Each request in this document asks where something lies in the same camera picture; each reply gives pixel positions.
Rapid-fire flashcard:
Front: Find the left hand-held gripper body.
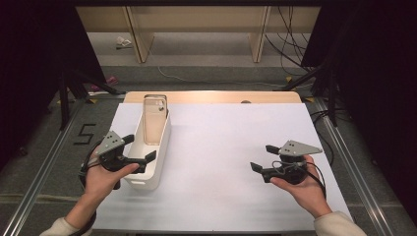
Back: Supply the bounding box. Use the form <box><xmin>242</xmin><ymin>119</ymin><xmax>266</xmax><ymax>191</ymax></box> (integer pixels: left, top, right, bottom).
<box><xmin>93</xmin><ymin>130</ymin><xmax>148</xmax><ymax>175</ymax></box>

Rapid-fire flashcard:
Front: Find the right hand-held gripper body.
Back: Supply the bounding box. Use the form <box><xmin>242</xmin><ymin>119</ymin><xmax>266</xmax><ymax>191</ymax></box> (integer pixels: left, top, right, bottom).
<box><xmin>261</xmin><ymin>140</ymin><xmax>324</xmax><ymax>186</ymax></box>

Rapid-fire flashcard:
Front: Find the white plastic storage box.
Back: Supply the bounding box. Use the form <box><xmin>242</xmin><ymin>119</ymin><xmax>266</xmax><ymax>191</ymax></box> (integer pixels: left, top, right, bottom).
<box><xmin>123</xmin><ymin>106</ymin><xmax>172</xmax><ymax>192</ymax></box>

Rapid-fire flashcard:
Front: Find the beige phone case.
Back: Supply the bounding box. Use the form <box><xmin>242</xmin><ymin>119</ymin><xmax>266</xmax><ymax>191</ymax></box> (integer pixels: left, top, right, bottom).
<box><xmin>143</xmin><ymin>94</ymin><xmax>168</xmax><ymax>147</ymax></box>

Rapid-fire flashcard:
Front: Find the person's left hand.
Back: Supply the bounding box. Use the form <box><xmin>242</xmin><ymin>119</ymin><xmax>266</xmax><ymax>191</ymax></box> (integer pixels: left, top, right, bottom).
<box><xmin>82</xmin><ymin>147</ymin><xmax>141</xmax><ymax>209</ymax></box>

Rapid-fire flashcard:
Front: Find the person's right hand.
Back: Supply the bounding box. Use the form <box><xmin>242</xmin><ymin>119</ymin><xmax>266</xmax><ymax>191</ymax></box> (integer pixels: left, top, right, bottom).
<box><xmin>269</xmin><ymin>154</ymin><xmax>333</xmax><ymax>220</ymax></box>

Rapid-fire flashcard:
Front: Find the white table sheet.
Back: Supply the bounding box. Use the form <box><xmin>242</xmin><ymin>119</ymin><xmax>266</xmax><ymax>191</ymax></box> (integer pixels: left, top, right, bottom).
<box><xmin>85</xmin><ymin>102</ymin><xmax>353</xmax><ymax>232</ymax></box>

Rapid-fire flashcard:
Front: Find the black tripod stand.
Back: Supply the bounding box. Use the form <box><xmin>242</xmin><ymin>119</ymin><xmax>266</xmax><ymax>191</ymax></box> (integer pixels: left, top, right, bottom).
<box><xmin>58</xmin><ymin>67</ymin><xmax>127</xmax><ymax>132</ymax></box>
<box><xmin>274</xmin><ymin>63</ymin><xmax>339</xmax><ymax>128</ymax></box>

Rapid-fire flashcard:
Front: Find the pink object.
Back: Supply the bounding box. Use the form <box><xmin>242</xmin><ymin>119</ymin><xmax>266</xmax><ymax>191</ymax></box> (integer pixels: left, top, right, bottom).
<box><xmin>90</xmin><ymin>75</ymin><xmax>119</xmax><ymax>92</ymax></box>

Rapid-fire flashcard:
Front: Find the wooden table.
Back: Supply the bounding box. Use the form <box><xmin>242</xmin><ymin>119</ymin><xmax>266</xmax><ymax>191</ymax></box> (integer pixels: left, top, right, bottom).
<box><xmin>123</xmin><ymin>90</ymin><xmax>303</xmax><ymax>104</ymax></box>

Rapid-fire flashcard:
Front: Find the crumpled white object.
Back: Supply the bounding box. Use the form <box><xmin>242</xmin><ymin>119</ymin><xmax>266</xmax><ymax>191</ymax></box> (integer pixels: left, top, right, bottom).
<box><xmin>115</xmin><ymin>35</ymin><xmax>133</xmax><ymax>50</ymax></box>

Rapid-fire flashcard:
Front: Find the dark curtain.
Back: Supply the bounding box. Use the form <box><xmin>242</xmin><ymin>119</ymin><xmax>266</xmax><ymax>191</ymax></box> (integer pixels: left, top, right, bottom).
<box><xmin>0</xmin><ymin>0</ymin><xmax>106</xmax><ymax>168</ymax></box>
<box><xmin>300</xmin><ymin>0</ymin><xmax>417</xmax><ymax>227</ymax></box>

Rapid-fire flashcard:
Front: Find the light wooden shelf unit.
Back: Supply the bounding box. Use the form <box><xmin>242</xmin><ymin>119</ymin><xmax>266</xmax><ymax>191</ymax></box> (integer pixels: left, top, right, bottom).
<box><xmin>75</xmin><ymin>5</ymin><xmax>322</xmax><ymax>64</ymax></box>

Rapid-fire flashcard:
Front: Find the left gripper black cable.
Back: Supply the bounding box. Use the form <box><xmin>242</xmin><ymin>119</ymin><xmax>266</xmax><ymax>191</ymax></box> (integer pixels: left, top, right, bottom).
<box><xmin>70</xmin><ymin>140</ymin><xmax>101</xmax><ymax>236</ymax></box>

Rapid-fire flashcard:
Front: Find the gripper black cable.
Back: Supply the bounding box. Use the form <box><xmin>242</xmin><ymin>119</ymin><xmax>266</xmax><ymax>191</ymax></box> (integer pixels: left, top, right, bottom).
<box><xmin>70</xmin><ymin>140</ymin><xmax>101</xmax><ymax>236</ymax></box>
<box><xmin>306</xmin><ymin>161</ymin><xmax>328</xmax><ymax>200</ymax></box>

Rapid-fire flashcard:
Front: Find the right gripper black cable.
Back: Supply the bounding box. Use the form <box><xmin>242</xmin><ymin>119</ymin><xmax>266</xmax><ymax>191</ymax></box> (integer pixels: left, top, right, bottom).
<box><xmin>306</xmin><ymin>161</ymin><xmax>328</xmax><ymax>200</ymax></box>

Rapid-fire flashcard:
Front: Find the aluminium frame rail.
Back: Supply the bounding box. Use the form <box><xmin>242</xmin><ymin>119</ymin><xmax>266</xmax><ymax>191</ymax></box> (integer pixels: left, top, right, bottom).
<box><xmin>0</xmin><ymin>92</ymin><xmax>127</xmax><ymax>236</ymax></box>
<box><xmin>313</xmin><ymin>97</ymin><xmax>394</xmax><ymax>236</ymax></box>

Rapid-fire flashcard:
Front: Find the bundle of black cables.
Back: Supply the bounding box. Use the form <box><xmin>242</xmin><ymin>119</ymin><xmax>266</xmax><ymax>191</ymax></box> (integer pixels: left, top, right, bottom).
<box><xmin>265</xmin><ymin>5</ymin><xmax>316</xmax><ymax>78</ymax></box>

